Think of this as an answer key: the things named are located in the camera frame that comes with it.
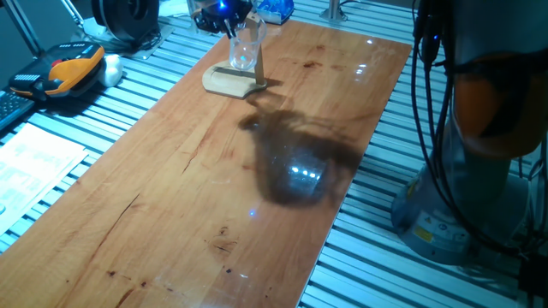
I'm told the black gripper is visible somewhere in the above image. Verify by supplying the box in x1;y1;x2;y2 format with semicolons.
191;0;253;40

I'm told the wooden cup rack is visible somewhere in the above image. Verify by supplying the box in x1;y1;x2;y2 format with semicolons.
201;11;269;100

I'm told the blue tissue packet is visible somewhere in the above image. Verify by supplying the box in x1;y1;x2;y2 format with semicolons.
256;0;295;26

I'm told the black round fan housing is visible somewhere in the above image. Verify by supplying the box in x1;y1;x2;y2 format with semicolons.
91;0;160;43

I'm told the white rounded lump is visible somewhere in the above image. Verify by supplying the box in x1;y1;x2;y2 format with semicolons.
97;54;124;88

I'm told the grey metal rod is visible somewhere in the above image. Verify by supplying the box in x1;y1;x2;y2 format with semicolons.
3;0;44;57
63;0;86;27

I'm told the orange black teach pendant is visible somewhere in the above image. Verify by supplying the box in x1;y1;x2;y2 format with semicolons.
8;41;106;102

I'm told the brown wooden board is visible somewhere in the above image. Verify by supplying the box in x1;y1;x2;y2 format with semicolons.
0;19;413;308

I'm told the black keyboard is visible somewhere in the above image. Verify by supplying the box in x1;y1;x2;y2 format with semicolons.
0;89;35;132

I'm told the white paper sheet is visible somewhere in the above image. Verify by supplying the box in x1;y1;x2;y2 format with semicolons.
0;122;89;236

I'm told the grey flat base plate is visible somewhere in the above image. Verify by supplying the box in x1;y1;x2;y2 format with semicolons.
80;16;176;61

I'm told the aluminium post with foot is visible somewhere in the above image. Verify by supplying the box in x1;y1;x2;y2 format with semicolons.
319;0;348;22

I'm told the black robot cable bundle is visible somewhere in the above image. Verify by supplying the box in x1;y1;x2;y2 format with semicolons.
408;0;548;258

